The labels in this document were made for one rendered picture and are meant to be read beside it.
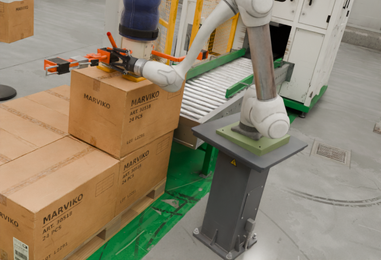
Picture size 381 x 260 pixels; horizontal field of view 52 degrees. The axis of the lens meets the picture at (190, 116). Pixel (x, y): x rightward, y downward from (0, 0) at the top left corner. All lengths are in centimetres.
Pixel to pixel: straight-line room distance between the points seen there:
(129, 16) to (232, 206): 123
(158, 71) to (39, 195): 80
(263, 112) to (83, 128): 103
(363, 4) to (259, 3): 951
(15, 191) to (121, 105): 65
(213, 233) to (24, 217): 118
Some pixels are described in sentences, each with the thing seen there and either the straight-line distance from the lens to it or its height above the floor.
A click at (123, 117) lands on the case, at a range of 211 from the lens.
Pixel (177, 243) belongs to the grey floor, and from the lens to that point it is 258.
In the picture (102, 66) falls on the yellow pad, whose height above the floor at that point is 97.
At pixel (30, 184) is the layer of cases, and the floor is 54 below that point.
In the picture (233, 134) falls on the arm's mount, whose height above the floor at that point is 78.
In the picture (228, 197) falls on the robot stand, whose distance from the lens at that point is 238.
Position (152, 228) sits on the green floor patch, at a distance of 264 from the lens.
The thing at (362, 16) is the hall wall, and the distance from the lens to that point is 1122.
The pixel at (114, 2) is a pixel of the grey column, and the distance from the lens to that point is 378.
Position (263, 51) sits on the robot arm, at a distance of 186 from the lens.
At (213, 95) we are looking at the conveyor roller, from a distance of 343.
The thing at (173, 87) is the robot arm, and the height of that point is 100.
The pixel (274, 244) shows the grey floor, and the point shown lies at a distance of 278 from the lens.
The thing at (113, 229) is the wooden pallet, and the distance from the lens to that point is 252.
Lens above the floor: 170
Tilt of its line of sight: 24 degrees down
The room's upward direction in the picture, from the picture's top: 10 degrees clockwise
